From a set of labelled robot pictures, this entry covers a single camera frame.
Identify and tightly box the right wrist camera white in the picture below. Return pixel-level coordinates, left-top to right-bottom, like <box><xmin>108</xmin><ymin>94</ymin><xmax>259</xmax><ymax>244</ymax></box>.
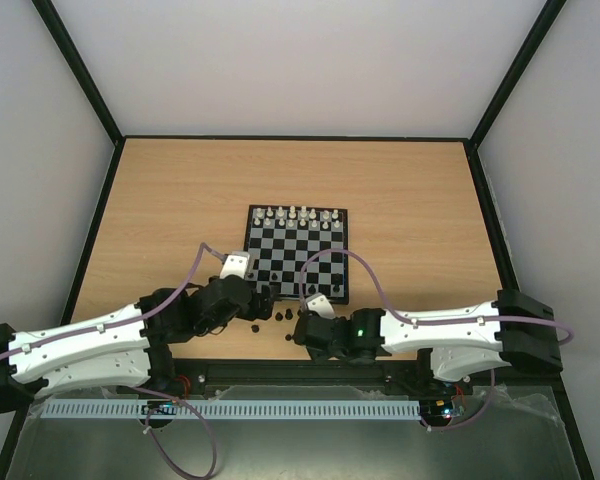
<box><xmin>304</xmin><ymin>293</ymin><xmax>335</xmax><ymax>319</ymax></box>

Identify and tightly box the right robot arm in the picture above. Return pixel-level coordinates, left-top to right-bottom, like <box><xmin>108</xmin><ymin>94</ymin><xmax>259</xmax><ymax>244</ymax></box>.
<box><xmin>291</xmin><ymin>289</ymin><xmax>563</xmax><ymax>392</ymax></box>

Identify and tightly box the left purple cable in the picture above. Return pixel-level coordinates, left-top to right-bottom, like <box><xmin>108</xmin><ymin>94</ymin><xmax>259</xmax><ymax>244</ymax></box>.
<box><xmin>0</xmin><ymin>242</ymin><xmax>219</xmax><ymax>479</ymax></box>

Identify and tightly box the purple cable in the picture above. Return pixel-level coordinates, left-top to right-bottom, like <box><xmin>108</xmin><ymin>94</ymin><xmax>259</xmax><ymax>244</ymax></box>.
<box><xmin>298</xmin><ymin>247</ymin><xmax>575</xmax><ymax>432</ymax></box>
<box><xmin>0</xmin><ymin>242</ymin><xmax>219</xmax><ymax>479</ymax></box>

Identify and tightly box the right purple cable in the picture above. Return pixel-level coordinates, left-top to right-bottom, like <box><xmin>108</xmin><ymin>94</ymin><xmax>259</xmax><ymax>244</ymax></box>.
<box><xmin>298</xmin><ymin>247</ymin><xmax>575</xmax><ymax>432</ymax></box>

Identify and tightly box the light blue cable duct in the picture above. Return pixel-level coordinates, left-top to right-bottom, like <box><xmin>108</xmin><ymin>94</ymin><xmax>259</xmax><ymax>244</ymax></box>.
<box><xmin>40</xmin><ymin>399</ymin><xmax>421</xmax><ymax>421</ymax></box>

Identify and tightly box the black and silver chessboard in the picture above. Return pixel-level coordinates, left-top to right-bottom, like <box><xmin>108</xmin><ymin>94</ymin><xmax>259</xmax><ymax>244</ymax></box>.
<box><xmin>244</xmin><ymin>205</ymin><xmax>349</xmax><ymax>305</ymax></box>

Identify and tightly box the black cage frame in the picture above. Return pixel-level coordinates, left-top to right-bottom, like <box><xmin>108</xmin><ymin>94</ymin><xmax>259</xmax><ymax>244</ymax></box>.
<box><xmin>0</xmin><ymin>0</ymin><xmax>596</xmax><ymax>480</ymax></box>

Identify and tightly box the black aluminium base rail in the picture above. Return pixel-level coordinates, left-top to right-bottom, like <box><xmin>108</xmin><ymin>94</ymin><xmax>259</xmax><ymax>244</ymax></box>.
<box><xmin>29</xmin><ymin>357</ymin><xmax>556</xmax><ymax>399</ymax></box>

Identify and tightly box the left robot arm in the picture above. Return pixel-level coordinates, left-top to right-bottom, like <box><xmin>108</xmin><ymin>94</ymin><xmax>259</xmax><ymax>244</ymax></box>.
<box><xmin>0</xmin><ymin>275</ymin><xmax>279</xmax><ymax>414</ymax></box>

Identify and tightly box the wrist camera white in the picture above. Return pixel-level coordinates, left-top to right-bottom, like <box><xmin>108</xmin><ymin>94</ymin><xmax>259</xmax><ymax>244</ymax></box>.
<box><xmin>304</xmin><ymin>293</ymin><xmax>335</xmax><ymax>319</ymax></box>
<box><xmin>219</xmin><ymin>251</ymin><xmax>251</xmax><ymax>279</ymax></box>

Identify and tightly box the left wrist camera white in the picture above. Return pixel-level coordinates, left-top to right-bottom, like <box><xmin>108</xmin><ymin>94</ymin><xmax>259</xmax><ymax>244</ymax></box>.
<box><xmin>219</xmin><ymin>251</ymin><xmax>251</xmax><ymax>279</ymax></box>

